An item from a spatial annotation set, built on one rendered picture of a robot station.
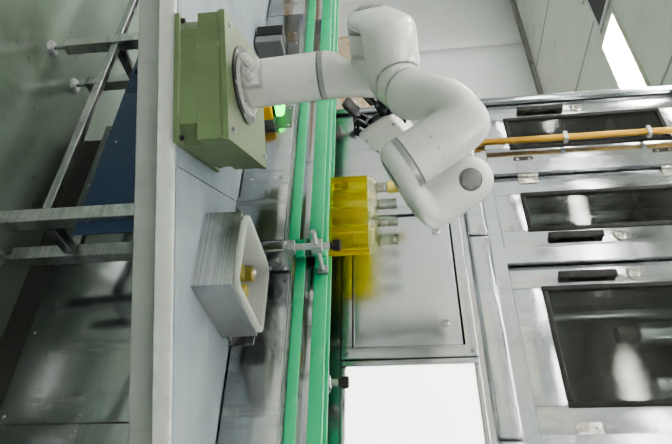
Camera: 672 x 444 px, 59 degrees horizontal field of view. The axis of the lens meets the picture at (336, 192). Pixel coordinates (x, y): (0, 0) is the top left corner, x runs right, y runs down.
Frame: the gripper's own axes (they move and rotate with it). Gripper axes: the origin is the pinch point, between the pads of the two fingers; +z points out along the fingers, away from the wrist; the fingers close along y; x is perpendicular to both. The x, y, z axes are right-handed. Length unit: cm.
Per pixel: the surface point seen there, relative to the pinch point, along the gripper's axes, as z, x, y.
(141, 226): 16, -41, 25
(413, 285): -50, -2, 29
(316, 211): -14.6, -6.7, 27.7
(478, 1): -159, 609, 236
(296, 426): -34, -51, 30
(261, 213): -5.4, -12.1, 35.7
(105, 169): 28, -8, 73
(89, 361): -3, -46, 90
